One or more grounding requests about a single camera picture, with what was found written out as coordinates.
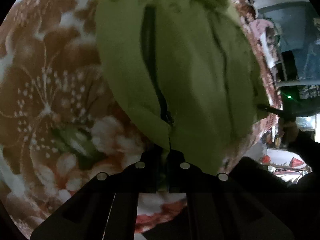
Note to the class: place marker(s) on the person's right hand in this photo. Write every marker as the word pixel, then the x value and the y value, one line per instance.
pixel 288 130

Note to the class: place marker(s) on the white cloth on pile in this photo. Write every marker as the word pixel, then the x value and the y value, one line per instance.
pixel 267 55

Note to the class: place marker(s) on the pink cloth on pile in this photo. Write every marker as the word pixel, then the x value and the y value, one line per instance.
pixel 258 26

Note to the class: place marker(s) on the floral brown white bed blanket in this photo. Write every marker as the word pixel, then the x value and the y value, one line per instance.
pixel 60 123

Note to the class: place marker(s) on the olive green hooded jacket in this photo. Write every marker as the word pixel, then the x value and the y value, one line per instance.
pixel 185 74

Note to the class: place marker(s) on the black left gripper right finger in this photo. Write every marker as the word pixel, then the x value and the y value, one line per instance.
pixel 236 208

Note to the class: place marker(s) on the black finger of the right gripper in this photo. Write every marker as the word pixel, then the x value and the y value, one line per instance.
pixel 287 116

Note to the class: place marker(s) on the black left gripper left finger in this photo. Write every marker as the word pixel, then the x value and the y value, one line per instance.
pixel 106 206

